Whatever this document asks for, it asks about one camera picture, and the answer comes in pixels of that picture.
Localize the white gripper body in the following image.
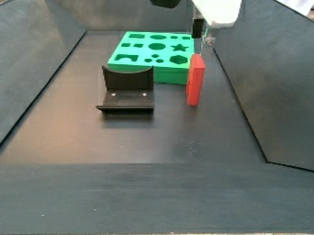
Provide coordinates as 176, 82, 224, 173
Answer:
191, 0, 242, 28

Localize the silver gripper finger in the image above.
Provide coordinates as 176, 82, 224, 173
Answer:
191, 18, 203, 39
203, 28, 216, 47

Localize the red square-circle peg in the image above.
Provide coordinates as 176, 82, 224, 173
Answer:
187, 53, 204, 106

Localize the green shape sorter board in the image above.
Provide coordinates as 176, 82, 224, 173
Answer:
108, 31, 195, 84

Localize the black curved holder stand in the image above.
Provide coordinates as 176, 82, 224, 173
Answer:
96, 66, 155, 112

